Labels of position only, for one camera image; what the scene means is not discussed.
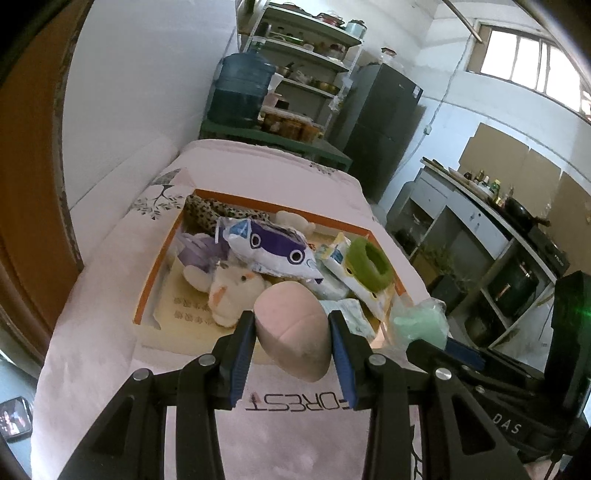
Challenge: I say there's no black wok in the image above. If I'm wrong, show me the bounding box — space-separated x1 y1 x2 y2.
503 198 550 227

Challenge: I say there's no rusty metal pipe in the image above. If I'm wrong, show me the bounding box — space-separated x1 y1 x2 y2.
443 0 483 42

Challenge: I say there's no pink printed blanket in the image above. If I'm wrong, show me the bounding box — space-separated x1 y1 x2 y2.
30 138 509 480

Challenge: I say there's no yellow cartoon tissue pack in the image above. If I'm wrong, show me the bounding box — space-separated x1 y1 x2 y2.
342 263 393 319

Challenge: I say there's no teal patterned tissue pack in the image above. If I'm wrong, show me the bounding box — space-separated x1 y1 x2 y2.
321 298 377 342

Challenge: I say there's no dark green refrigerator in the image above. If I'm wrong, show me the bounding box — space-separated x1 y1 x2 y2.
330 63 424 201

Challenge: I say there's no orange rimmed cardboard box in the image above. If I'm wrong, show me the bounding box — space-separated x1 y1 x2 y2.
134 188 407 356

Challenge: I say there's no white green tissue pack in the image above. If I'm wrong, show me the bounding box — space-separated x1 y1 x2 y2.
307 265 352 301

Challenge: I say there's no pink egg shaped puff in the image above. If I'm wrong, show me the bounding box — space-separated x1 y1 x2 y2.
255 282 334 383

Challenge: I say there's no blue water jug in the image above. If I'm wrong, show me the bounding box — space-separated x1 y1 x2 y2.
206 52 277 129

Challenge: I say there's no cream plush bear light dress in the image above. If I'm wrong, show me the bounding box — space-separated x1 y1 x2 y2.
276 210 317 234

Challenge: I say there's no metal shelf rack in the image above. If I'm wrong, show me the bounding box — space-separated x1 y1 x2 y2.
240 2 365 139

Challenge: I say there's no white plush cat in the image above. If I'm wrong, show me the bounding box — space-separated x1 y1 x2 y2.
208 265 273 328

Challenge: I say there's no brown wooden door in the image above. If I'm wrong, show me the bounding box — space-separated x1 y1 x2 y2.
0 0 86 365

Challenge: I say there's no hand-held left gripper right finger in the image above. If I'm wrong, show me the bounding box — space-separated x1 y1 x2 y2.
327 310 532 480

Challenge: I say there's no dark kettle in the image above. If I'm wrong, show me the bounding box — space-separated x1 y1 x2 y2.
397 226 419 252

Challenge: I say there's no black gas stove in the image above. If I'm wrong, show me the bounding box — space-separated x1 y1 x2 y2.
526 225 571 273

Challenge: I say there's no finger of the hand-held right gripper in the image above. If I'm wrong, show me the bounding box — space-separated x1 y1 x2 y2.
405 339 465 384
443 336 486 372

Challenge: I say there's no smartphone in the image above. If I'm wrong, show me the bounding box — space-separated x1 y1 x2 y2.
0 396 34 444

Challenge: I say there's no cardboard wall panel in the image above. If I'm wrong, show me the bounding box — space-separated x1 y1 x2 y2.
510 148 561 204
458 122 531 178
545 172 591 259

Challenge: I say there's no small white yellow tissue pack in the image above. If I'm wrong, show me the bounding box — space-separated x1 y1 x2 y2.
318 232 354 273

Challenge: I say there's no purple cartoon tissue pack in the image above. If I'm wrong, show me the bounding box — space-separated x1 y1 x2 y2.
217 217 324 280

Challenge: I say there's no leopard print scrunchie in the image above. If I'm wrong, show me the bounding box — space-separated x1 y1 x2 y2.
185 194 273 236

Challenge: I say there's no potted plant in box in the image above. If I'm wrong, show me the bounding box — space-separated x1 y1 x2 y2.
418 244 462 287
434 272 476 315

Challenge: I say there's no plush bear dark purple dress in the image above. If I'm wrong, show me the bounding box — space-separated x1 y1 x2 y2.
178 232 232 291

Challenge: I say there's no grey kitchen counter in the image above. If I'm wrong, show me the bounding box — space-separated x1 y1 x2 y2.
385 157 568 352

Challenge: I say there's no mint green sponge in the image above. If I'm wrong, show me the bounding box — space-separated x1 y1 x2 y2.
388 298 451 352

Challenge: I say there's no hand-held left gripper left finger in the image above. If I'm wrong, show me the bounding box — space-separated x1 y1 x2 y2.
60 310 257 480

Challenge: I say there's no green fuzzy ring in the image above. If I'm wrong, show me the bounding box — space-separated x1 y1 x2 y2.
346 237 393 292

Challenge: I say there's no large dark green pot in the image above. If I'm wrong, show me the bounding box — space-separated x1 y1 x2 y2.
489 261 539 317

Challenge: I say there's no barred window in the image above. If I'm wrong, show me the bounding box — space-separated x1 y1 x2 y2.
466 21 591 125

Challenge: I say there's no green table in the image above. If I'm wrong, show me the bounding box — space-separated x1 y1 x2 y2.
198 121 354 174

